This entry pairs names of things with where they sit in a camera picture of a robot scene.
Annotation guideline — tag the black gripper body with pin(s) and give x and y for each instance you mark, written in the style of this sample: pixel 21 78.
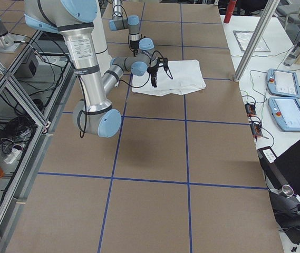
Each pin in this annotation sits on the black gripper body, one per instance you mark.
pixel 152 70

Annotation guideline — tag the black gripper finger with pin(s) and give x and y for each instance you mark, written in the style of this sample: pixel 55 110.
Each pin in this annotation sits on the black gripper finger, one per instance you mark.
pixel 154 81

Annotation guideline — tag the white long-sleeve printed shirt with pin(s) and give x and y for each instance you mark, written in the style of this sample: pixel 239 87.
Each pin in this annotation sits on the white long-sleeve printed shirt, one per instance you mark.
pixel 187 78

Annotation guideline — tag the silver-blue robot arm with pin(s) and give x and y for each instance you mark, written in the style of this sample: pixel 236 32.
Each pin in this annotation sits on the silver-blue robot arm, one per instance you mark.
pixel 74 20
pixel 121 21

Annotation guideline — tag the red cylinder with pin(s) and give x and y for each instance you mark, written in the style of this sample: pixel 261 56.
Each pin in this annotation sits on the red cylinder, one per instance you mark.
pixel 229 10

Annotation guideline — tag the orange connector box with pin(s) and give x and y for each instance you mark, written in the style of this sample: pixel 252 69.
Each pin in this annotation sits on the orange connector box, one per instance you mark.
pixel 250 109
pixel 256 130

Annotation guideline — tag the upper blue teach pendant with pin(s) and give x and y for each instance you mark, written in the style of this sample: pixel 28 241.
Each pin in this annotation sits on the upper blue teach pendant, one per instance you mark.
pixel 283 83

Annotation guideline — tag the blue teach pendant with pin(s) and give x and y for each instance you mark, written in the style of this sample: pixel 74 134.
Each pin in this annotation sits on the blue teach pendant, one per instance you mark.
pixel 286 113
pixel 283 83

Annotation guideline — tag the lower blue teach pendant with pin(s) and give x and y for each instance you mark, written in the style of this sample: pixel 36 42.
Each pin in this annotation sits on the lower blue teach pendant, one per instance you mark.
pixel 286 113

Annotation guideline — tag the grey office chair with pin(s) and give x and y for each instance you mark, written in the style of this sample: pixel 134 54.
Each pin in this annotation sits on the grey office chair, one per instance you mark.
pixel 290 13

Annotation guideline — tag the white power strip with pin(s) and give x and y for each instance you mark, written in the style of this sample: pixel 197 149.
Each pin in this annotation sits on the white power strip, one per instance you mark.
pixel 14 154

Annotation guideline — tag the black laptop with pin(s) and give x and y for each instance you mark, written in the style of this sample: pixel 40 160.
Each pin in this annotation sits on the black laptop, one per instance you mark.
pixel 283 170

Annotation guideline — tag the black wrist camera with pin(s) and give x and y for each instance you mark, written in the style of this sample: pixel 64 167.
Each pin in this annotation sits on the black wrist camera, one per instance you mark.
pixel 162 62

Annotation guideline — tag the grey box under frame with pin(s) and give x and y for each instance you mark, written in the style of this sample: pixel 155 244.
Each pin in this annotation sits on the grey box under frame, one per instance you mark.
pixel 28 67

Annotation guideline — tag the aluminium frame post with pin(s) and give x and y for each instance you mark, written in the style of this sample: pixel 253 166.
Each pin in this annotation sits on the aluminium frame post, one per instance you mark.
pixel 257 34

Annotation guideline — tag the aluminium frame rail right side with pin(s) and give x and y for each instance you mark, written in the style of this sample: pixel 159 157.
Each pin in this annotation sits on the aluminium frame rail right side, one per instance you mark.
pixel 30 109

